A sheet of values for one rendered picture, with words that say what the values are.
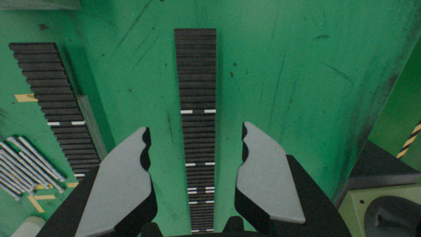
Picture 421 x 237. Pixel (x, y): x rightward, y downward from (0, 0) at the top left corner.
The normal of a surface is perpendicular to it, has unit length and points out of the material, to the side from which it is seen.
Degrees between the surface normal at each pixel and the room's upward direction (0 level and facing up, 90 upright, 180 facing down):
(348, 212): 90
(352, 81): 0
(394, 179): 0
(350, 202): 90
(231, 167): 0
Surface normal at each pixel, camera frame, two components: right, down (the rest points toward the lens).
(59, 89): 0.07, 0.46
